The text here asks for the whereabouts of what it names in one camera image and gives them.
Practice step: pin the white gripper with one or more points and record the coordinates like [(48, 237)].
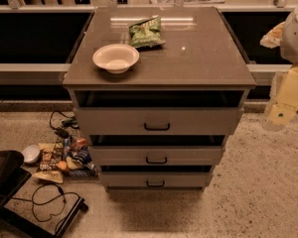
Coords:
[(295, 40)]

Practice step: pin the grey bottom drawer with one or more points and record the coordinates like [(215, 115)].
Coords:
[(155, 180)]

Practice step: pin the grey drawer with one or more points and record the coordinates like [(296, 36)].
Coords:
[(157, 121), (155, 180), (156, 156)]

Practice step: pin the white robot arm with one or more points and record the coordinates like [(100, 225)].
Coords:
[(284, 36)]

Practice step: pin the grey three-drawer cabinet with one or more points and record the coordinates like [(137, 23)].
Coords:
[(199, 66)]

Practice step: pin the grey middle drawer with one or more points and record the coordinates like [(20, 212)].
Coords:
[(156, 156)]

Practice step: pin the grey top drawer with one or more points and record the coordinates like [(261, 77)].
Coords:
[(157, 121)]

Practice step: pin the green chip bag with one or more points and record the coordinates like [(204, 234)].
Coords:
[(146, 33)]

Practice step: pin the blue snack packet on floor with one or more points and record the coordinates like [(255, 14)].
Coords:
[(80, 164)]

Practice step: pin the black power adapter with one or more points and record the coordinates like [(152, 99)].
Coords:
[(62, 133)]

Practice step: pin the orange fruit on floor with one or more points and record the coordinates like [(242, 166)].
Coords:
[(63, 166)]

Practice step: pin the brown snack bag on floor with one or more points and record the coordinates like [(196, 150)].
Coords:
[(51, 155)]

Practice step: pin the black flat board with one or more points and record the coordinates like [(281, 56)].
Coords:
[(35, 231)]

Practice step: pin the small white bowl on floor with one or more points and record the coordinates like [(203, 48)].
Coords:
[(31, 154)]

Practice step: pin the black chair seat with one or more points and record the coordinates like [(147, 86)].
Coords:
[(12, 175)]

